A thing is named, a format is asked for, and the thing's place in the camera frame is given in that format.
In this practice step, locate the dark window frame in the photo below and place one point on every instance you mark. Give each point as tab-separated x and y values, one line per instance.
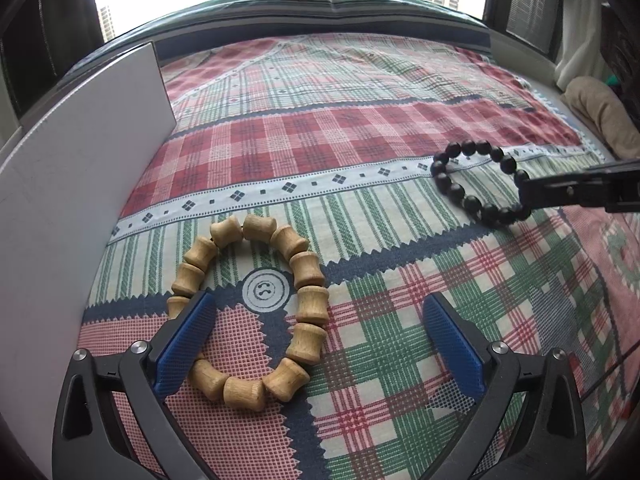
45	35
525	5

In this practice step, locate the beige pillow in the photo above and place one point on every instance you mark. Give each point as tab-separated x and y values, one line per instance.
607	115

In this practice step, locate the white curtain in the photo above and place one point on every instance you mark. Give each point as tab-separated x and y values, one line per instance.
580	20

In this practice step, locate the white cardboard box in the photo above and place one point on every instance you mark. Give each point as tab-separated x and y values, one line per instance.
60	210

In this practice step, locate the patchwork plaid blanket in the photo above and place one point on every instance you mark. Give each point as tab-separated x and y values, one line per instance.
375	135

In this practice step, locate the green cloth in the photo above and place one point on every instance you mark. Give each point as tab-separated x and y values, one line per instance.
612	80

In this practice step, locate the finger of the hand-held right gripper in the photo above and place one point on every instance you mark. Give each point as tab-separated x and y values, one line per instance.
565	190

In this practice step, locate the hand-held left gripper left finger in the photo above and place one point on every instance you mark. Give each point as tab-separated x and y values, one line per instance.
185	345

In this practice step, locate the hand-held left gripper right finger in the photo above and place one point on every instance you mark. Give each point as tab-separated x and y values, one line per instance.
452	345

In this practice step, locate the striped green blue pillow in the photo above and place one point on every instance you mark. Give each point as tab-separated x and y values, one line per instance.
300	10

